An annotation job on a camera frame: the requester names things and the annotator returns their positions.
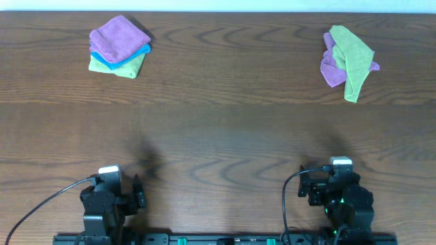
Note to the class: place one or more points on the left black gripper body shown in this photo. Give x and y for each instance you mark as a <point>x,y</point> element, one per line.
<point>137,197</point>

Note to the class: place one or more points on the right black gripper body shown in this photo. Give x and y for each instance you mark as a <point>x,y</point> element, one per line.
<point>318,197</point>

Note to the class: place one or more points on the green microfiber cloth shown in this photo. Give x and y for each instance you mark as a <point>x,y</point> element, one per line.
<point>354,56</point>

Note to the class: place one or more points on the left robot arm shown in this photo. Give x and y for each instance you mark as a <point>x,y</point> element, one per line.
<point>105,208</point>

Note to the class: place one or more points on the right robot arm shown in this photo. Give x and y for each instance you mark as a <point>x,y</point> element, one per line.
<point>347,205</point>

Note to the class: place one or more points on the crumpled purple cloth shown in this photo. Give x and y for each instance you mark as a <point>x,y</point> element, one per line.
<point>333,75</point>

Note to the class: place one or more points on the folded green cloth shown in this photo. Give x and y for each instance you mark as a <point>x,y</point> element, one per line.
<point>128,70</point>

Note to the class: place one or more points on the folded blue cloth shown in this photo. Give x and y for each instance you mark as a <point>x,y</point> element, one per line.
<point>112,66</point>

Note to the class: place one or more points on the folded purple cloth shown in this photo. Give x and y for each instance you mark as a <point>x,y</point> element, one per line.
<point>117,40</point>

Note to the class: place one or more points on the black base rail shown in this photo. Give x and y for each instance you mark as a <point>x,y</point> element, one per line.
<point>165,239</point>

